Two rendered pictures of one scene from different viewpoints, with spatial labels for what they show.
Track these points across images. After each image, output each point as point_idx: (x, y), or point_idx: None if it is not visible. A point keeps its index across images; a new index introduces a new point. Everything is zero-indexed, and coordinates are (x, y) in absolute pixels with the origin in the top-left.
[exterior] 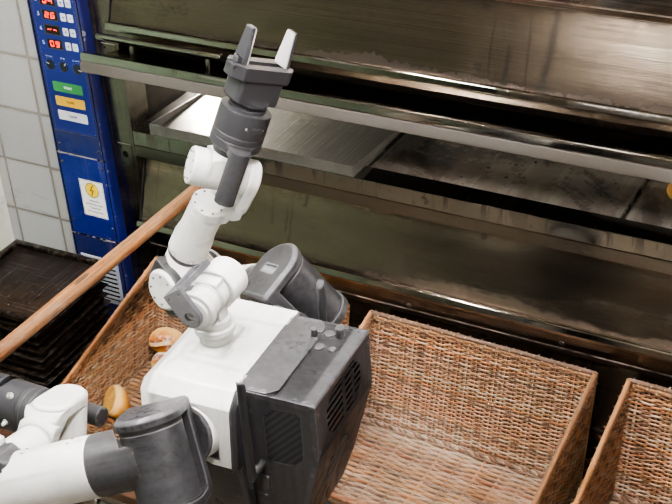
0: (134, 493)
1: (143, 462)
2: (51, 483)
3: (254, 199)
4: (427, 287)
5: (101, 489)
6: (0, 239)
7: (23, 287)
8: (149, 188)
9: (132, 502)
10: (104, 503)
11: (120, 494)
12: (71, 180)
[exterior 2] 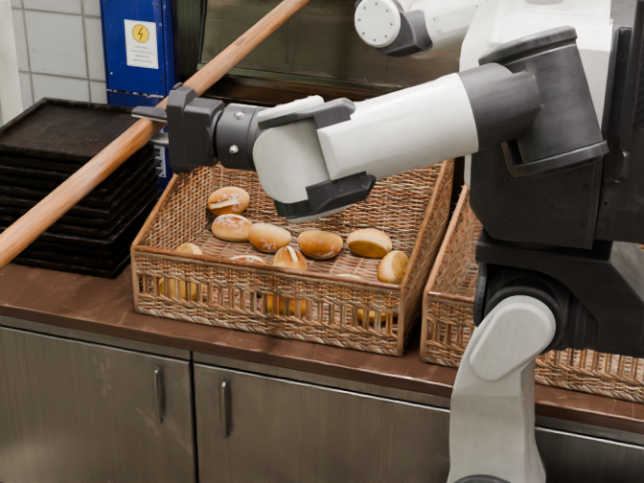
0: (244, 344)
1: (549, 87)
2: (424, 125)
3: (344, 25)
4: None
5: (488, 130)
6: (6, 114)
7: (73, 135)
8: (211, 26)
9: (242, 354)
10: (200, 364)
11: (227, 346)
12: (114, 24)
